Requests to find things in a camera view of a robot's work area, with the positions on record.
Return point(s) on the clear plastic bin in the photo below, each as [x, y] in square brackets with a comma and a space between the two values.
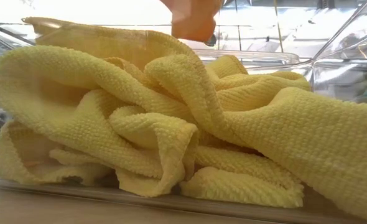
[342, 71]
[264, 57]
[171, 205]

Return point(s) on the orange microfiber towel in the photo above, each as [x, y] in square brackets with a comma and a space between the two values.
[193, 21]

